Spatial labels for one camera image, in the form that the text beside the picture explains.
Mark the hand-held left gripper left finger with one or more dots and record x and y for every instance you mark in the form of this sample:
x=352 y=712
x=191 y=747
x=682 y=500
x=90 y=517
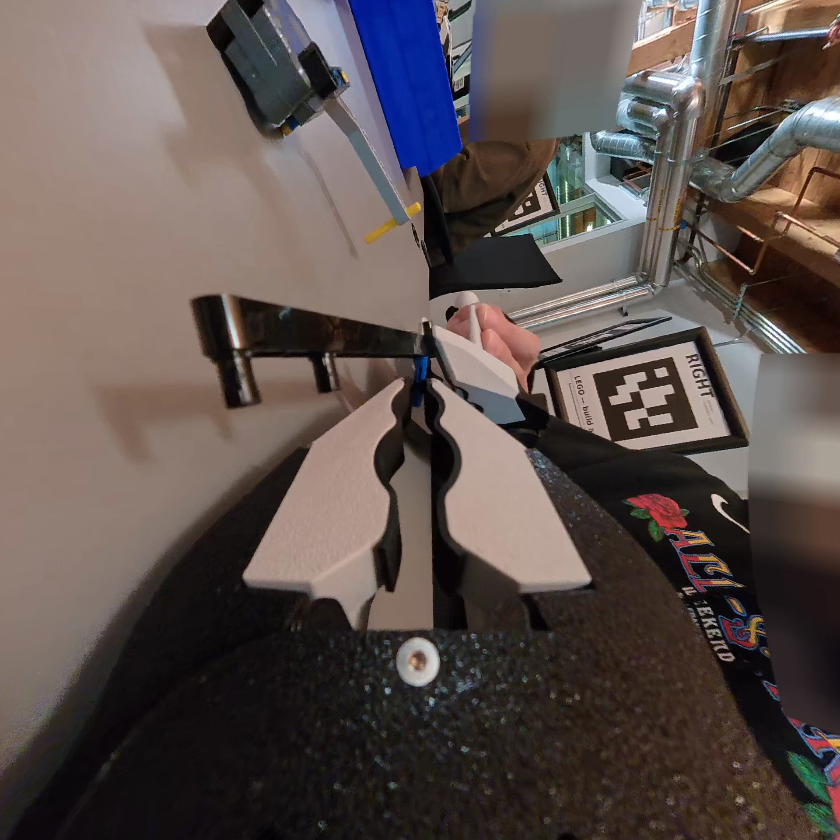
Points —
x=315 y=518

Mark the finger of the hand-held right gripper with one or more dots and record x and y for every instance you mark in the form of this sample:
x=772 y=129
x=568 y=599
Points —
x=479 y=374

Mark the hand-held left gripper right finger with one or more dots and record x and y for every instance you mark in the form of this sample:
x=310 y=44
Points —
x=512 y=518

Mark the blue toy pin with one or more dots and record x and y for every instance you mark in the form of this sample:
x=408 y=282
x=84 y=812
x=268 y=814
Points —
x=420 y=380

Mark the long black toy beam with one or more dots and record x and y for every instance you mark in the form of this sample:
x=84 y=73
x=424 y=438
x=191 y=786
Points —
x=295 y=328

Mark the person's right hand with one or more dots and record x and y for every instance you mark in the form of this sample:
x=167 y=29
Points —
x=512 y=348

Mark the framed marker poster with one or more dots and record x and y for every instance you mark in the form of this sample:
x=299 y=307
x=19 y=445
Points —
x=656 y=394
x=531 y=210

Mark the person's black sweatshirt torso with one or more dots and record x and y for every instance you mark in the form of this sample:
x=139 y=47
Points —
x=682 y=499

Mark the blue plastic bin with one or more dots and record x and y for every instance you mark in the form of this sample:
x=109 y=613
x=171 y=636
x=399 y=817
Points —
x=400 y=79

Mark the silver metal pipe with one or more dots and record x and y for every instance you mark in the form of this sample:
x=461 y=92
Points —
x=774 y=151
x=682 y=131

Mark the grey toy brick assembly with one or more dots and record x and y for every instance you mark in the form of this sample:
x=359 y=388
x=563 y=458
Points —
x=269 y=65

